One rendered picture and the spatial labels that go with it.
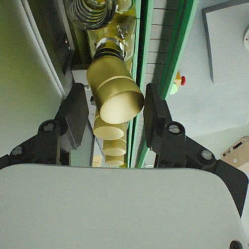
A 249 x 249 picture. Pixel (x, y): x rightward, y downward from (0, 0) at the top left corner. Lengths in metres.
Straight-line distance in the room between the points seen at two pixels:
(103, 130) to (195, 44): 0.51
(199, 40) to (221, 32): 0.08
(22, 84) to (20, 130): 0.06
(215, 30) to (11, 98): 0.54
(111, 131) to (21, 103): 0.14
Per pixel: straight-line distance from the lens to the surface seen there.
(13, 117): 0.22
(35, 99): 0.26
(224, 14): 0.54
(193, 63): 0.65
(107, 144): 0.20
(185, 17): 0.32
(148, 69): 0.46
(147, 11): 0.29
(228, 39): 0.59
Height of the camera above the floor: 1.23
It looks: 31 degrees down
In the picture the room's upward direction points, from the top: 179 degrees counter-clockwise
